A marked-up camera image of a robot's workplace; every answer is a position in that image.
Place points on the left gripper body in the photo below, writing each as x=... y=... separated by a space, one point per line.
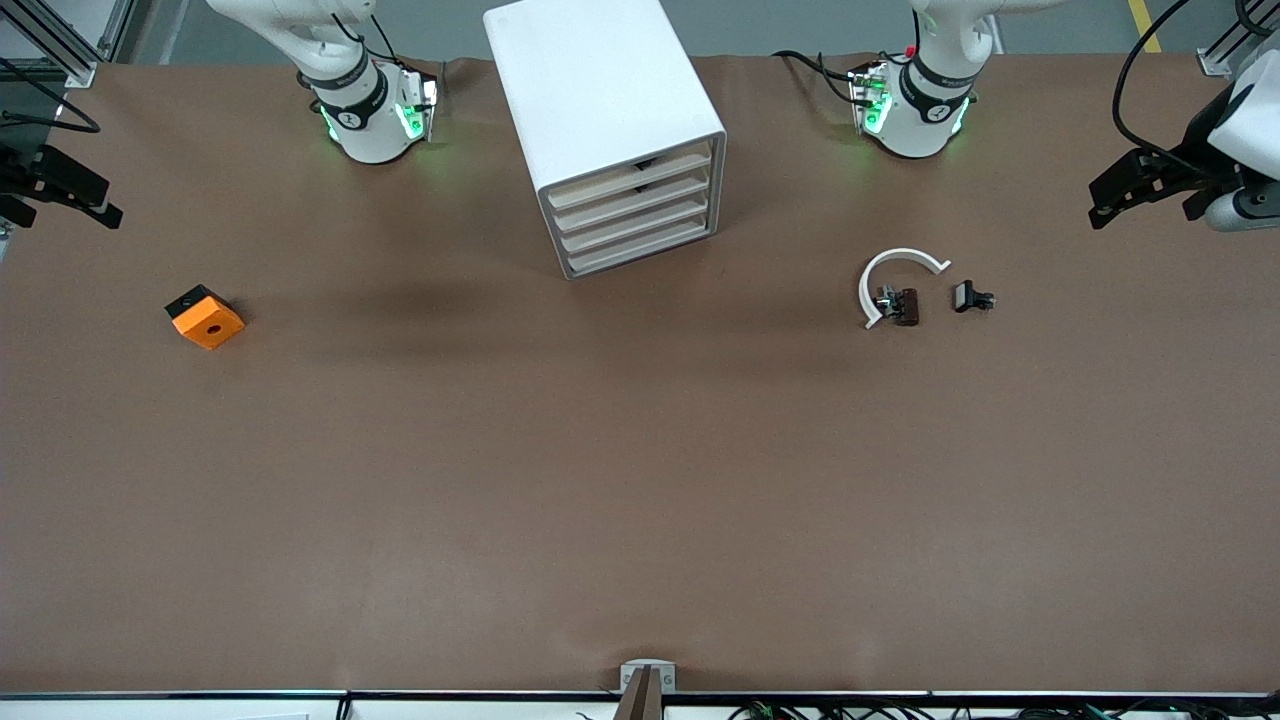
x=1197 y=142

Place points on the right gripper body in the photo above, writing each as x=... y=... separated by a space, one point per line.
x=20 y=170

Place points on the white drawer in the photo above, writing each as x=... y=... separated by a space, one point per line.
x=635 y=245
x=625 y=200
x=630 y=222
x=620 y=178

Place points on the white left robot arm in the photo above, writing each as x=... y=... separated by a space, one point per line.
x=920 y=120

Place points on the orange and black button box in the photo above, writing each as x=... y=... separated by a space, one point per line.
x=210 y=325

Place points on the white drawer cabinet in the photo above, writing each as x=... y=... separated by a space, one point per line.
x=590 y=90

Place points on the small black clip component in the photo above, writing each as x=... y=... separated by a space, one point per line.
x=965 y=296

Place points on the white curved plastic piece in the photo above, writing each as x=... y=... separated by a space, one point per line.
x=900 y=253

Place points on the brown table cover sheet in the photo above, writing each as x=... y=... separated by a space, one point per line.
x=640 y=500

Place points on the aluminium frame post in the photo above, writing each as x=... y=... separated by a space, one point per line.
x=60 y=55
x=1225 y=55

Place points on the dark brown switch component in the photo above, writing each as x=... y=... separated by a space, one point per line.
x=907 y=306

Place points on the grey metal bracket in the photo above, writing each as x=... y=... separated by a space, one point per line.
x=648 y=670

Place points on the brown post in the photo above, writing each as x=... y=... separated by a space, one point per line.
x=640 y=700

